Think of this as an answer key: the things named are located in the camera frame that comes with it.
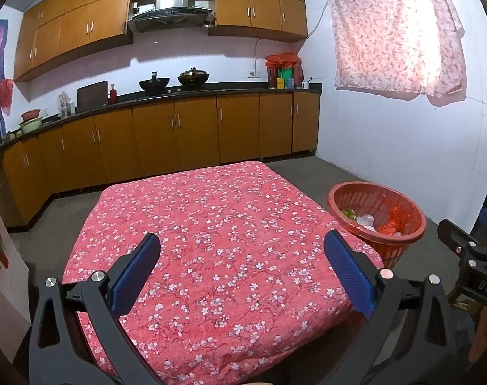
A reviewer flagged black pot with lid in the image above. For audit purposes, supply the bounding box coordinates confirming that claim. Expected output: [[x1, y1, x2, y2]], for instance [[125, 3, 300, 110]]
[[177, 67, 210, 88]]

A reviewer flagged pink floral curtain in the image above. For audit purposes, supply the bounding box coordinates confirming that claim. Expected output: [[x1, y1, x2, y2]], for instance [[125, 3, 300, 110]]
[[324, 0, 467, 107]]

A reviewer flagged clear glass jar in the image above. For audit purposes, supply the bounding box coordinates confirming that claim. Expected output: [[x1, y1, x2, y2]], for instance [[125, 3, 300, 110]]
[[58, 90, 76, 119]]

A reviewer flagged brown wooden stool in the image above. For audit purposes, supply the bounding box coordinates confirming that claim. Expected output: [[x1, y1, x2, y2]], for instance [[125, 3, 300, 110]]
[[446, 289, 484, 319]]

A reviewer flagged hanging red plastic bag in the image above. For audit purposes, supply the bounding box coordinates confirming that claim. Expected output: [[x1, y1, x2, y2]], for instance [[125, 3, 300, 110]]
[[0, 78, 15, 116]]

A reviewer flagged red floral tablecloth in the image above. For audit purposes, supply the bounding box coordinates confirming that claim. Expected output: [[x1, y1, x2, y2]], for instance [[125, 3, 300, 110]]
[[62, 160, 385, 385]]

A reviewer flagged white plastic bag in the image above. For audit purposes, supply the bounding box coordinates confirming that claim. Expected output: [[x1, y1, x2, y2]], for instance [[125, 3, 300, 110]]
[[356, 213, 377, 232]]

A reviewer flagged dark cutting board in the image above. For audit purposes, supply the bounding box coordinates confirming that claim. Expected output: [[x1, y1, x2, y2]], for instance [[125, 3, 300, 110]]
[[77, 81, 109, 113]]

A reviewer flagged row of wooden cabinets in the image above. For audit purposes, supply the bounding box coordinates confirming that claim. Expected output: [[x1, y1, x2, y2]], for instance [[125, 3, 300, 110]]
[[2, 91, 321, 229], [14, 0, 309, 83]]

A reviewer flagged white board with flower print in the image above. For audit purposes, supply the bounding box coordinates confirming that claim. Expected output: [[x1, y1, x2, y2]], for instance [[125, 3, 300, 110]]
[[0, 176, 31, 338]]

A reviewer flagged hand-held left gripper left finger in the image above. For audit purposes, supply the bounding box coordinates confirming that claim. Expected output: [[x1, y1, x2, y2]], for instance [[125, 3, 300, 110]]
[[27, 232, 164, 385]]

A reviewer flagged row of lower wooden cabinets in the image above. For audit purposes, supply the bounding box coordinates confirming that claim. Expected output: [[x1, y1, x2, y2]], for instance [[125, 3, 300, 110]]
[[2, 91, 321, 229]]

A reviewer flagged row of upper wooden cabinets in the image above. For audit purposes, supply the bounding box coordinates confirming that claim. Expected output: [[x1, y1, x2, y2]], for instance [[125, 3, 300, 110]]
[[14, 0, 309, 83]]

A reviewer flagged small orange plastic bag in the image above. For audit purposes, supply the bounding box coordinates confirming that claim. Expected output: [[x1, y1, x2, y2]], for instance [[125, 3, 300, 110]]
[[377, 205, 413, 236]]

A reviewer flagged white power cable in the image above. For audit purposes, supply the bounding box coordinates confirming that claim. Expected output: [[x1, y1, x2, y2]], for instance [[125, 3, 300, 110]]
[[253, 38, 266, 72]]

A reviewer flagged orange plastic basket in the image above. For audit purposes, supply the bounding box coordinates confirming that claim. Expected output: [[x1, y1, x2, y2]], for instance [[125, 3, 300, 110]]
[[327, 182, 427, 269]]

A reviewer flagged black wok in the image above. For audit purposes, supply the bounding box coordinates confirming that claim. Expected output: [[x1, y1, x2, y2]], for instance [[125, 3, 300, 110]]
[[139, 71, 171, 92]]

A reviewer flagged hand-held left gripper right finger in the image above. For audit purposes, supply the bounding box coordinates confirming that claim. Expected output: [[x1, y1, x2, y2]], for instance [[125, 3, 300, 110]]
[[319, 229, 456, 385]]

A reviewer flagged green basin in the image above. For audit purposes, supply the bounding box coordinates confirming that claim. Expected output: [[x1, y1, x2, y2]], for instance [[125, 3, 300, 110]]
[[19, 117, 44, 135]]

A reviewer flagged steel range hood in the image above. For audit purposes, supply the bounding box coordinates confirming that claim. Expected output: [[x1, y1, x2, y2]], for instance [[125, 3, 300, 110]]
[[126, 0, 214, 34]]

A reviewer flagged black kitchen countertop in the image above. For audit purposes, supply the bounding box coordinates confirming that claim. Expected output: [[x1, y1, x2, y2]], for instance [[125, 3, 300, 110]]
[[0, 83, 323, 151]]

